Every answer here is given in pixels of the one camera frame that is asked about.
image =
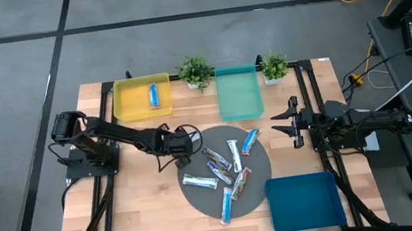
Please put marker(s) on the small green potted plant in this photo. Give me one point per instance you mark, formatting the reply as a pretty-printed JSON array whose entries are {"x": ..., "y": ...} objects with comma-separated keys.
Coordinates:
[{"x": 274, "y": 66}]

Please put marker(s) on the yellow translucent plastic tray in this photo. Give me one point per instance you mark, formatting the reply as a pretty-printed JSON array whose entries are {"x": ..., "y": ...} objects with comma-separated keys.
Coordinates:
[{"x": 132, "y": 101}]

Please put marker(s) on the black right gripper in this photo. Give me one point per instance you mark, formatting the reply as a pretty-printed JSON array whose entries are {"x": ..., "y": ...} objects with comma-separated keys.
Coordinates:
[{"x": 310, "y": 122}]

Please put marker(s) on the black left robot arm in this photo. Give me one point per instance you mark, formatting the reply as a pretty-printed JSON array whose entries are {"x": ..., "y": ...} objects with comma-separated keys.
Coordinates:
[{"x": 112, "y": 132}]

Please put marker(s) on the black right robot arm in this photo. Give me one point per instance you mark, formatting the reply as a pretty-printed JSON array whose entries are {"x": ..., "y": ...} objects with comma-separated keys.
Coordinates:
[{"x": 374, "y": 119}]

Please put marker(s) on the yellow power plug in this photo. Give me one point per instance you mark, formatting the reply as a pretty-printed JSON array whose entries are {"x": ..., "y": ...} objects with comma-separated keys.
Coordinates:
[{"x": 357, "y": 79}]

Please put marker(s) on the round grey woven placemat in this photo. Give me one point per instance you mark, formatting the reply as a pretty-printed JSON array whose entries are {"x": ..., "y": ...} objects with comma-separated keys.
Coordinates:
[{"x": 197, "y": 168}]

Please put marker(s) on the dark green granola bar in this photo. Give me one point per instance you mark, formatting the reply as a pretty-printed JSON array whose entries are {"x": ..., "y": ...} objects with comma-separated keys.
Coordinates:
[{"x": 216, "y": 158}]

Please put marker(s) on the green and red granola bar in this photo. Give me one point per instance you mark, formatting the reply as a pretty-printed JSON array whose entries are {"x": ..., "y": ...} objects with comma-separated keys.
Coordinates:
[{"x": 240, "y": 183}]

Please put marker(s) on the white and teal granola bar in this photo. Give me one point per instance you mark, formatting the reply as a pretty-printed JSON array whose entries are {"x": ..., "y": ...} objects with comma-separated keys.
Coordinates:
[{"x": 200, "y": 181}]

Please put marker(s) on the blue and red granola bar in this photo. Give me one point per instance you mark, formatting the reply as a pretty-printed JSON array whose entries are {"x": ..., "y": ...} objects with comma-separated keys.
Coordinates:
[
  {"x": 153, "y": 95},
  {"x": 250, "y": 141},
  {"x": 226, "y": 205}
]

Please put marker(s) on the dark blue plastic tray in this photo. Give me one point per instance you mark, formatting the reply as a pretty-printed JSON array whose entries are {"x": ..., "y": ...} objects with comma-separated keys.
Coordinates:
[{"x": 305, "y": 202}]

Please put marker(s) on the teal translucent plastic tray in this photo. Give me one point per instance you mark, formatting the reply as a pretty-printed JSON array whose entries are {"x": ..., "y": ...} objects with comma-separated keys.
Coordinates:
[{"x": 239, "y": 95}]

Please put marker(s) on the black metal table frame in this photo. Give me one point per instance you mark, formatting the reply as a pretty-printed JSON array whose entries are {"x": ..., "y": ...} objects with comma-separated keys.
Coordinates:
[{"x": 303, "y": 63}]

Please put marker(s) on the bushy green potted plant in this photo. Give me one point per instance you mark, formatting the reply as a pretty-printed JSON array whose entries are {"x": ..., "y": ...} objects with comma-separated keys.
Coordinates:
[{"x": 195, "y": 71}]

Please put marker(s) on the purple and silver granola bar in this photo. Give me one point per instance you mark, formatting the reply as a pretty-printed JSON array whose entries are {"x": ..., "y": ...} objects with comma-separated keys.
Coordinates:
[{"x": 219, "y": 172}]

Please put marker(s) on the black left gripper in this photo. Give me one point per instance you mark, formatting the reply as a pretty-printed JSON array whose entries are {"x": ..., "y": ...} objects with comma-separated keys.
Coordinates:
[{"x": 180, "y": 144}]

